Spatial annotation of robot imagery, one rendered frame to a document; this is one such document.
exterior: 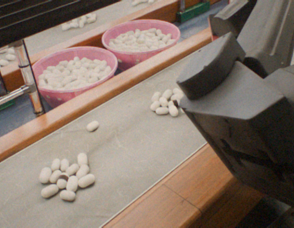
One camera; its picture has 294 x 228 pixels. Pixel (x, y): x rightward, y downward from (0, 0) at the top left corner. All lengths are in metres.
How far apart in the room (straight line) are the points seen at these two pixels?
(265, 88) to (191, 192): 0.47
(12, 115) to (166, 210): 0.63
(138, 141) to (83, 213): 0.22
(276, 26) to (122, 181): 0.45
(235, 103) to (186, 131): 0.61
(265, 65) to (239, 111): 0.12
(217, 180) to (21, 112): 0.65
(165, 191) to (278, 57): 0.39
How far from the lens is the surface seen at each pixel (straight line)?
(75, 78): 1.09
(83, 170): 0.74
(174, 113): 0.86
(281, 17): 0.43
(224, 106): 0.22
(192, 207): 0.64
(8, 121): 1.09
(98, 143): 0.82
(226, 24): 0.63
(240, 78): 0.25
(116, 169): 0.75
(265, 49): 0.34
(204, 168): 0.70
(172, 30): 1.29
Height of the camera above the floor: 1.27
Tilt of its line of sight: 37 degrees down
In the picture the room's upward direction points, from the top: 5 degrees counter-clockwise
